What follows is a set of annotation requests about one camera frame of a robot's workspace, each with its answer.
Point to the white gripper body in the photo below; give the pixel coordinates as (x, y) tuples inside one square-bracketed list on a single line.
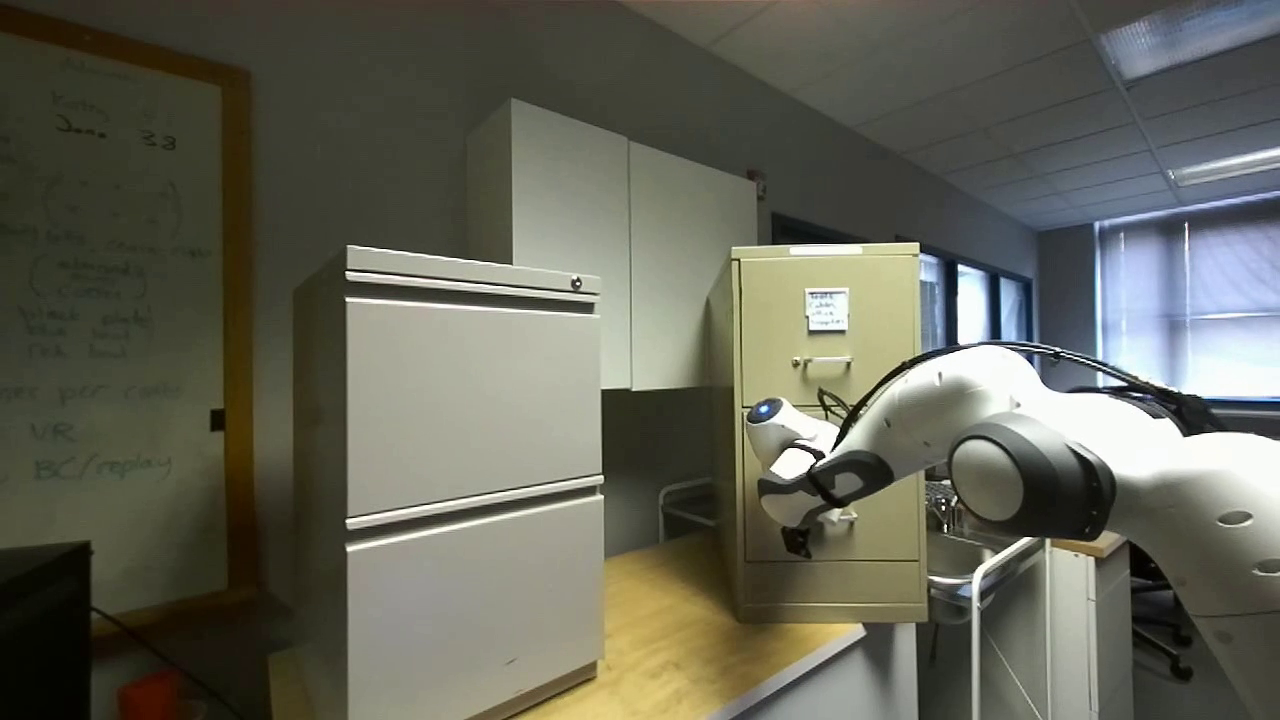
[(796, 489)]

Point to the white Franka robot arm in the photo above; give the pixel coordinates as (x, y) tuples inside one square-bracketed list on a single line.
[(1064, 466)]

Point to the beige cabinet labelled drawer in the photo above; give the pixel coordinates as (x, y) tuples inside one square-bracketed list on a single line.
[(765, 362)]

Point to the beige metal filing cabinet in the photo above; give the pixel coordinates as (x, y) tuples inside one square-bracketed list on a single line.
[(827, 595)]

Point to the white counter cabinet wooden top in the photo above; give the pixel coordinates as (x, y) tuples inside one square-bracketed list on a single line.
[(683, 642)]

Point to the white paper label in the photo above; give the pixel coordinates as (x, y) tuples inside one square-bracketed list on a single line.
[(827, 310)]

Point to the dark interior window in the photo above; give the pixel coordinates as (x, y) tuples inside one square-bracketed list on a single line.
[(972, 305)]

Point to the narrow white side cabinet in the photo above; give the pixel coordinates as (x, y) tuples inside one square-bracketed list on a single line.
[(1086, 642)]

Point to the grey lateral filing cabinet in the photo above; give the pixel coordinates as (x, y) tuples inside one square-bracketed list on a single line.
[(455, 466)]

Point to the window with blinds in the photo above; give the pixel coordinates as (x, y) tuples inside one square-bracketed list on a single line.
[(1201, 294)]

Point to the narrow ceiling light panel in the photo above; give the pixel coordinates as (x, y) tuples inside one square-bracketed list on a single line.
[(1225, 167)]

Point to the small black whiteboard clip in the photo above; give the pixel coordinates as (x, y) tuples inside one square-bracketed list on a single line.
[(218, 423)]

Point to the wide ceiling light panel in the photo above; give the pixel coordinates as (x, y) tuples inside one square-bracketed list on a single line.
[(1186, 33)]

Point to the small red object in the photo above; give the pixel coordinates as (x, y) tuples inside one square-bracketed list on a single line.
[(156, 697)]

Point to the wood framed whiteboard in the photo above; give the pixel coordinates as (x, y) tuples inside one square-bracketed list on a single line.
[(121, 332)]

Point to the black box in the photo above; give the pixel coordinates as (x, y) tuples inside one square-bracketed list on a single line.
[(41, 627)]

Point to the metal shelf bracket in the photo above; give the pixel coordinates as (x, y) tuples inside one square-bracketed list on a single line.
[(685, 505)]

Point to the white tube frame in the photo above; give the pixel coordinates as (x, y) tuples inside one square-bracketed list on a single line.
[(980, 627)]

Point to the white wall cabinet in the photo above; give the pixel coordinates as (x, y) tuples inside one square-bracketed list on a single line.
[(627, 242)]

